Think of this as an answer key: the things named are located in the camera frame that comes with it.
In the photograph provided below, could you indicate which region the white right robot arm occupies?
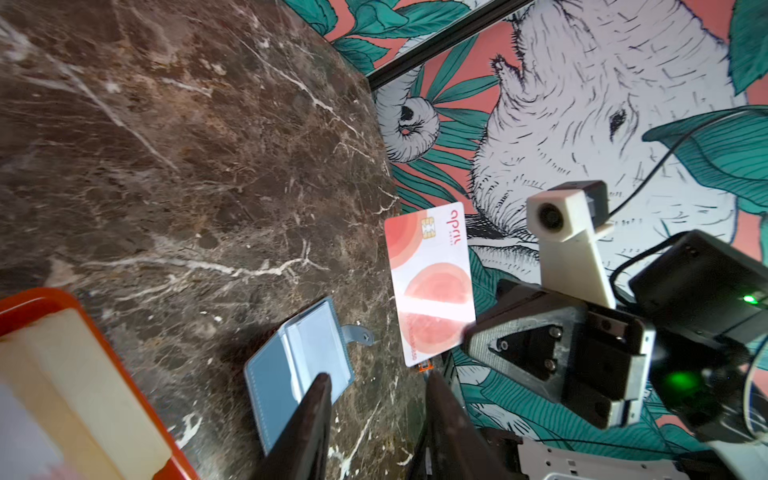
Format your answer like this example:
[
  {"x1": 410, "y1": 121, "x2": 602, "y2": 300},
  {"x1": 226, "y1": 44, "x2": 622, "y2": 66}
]
[{"x1": 462, "y1": 230, "x2": 767, "y2": 479}]

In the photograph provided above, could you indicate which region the red white credit card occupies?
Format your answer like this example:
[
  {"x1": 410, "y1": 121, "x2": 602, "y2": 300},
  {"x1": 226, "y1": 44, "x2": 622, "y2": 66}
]
[{"x1": 384, "y1": 202, "x2": 476, "y2": 367}]

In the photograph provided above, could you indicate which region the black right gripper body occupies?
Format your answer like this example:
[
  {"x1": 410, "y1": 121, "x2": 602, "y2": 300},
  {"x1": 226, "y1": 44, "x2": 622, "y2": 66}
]
[{"x1": 462, "y1": 280, "x2": 656, "y2": 429}]

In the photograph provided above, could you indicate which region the orange toy car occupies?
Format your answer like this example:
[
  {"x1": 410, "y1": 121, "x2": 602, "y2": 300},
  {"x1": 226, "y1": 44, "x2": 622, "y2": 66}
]
[{"x1": 418, "y1": 360, "x2": 434, "y2": 373}]

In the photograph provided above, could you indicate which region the blue card holder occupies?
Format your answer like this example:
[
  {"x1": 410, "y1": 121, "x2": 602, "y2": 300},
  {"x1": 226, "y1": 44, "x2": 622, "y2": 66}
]
[{"x1": 244, "y1": 297, "x2": 375, "y2": 453}]

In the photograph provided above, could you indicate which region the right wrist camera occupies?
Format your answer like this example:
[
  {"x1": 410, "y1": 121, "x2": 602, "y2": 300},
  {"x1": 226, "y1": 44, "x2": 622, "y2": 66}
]
[{"x1": 526, "y1": 181, "x2": 616, "y2": 308}]

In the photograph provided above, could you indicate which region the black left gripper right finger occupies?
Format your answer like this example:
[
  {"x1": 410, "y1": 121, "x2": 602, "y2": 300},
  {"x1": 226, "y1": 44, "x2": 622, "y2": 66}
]
[{"x1": 407, "y1": 371, "x2": 516, "y2": 479}]

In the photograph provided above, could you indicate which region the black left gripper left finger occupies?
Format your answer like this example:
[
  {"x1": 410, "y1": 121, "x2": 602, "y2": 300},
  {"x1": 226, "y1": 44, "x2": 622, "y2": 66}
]
[{"x1": 254, "y1": 373, "x2": 332, "y2": 480}]

